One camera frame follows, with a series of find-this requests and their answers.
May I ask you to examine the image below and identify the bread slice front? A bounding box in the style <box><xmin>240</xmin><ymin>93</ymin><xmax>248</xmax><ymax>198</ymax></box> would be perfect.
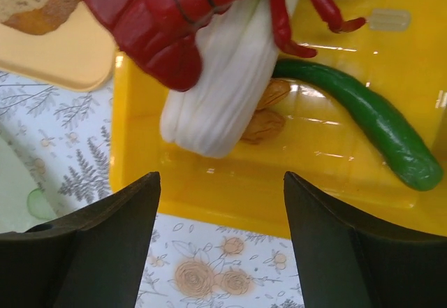
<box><xmin>1</xmin><ymin>0</ymin><xmax>80</xmax><ymax>35</ymax></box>

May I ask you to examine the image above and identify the pale yellow flat tray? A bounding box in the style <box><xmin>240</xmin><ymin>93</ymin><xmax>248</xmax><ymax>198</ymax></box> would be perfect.
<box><xmin>1</xmin><ymin>3</ymin><xmax>115</xmax><ymax>91</ymax></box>

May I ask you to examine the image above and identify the red toy lobster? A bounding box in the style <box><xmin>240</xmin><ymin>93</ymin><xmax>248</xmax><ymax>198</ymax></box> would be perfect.
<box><xmin>68</xmin><ymin>0</ymin><xmax>392</xmax><ymax>93</ymax></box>

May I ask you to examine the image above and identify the deep yellow plastic bin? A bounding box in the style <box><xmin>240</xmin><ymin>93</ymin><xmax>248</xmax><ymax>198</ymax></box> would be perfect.
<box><xmin>110</xmin><ymin>0</ymin><xmax>446</xmax><ymax>238</ymax></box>

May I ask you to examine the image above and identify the white toy radish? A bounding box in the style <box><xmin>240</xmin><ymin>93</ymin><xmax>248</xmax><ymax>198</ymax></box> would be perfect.
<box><xmin>160</xmin><ymin>0</ymin><xmax>279</xmax><ymax>159</ymax></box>

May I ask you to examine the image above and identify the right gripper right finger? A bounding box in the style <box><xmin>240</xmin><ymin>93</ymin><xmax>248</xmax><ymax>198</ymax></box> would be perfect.
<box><xmin>284</xmin><ymin>172</ymin><xmax>446</xmax><ymax>307</ymax></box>

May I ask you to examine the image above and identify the green toy cucumber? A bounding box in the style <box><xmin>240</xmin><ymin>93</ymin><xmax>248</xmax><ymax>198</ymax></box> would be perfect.
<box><xmin>272</xmin><ymin>59</ymin><xmax>444</xmax><ymax>191</ymax></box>

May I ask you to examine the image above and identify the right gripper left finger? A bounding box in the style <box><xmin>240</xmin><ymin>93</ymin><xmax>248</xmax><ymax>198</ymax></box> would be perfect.
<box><xmin>1</xmin><ymin>172</ymin><xmax>161</xmax><ymax>308</ymax></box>

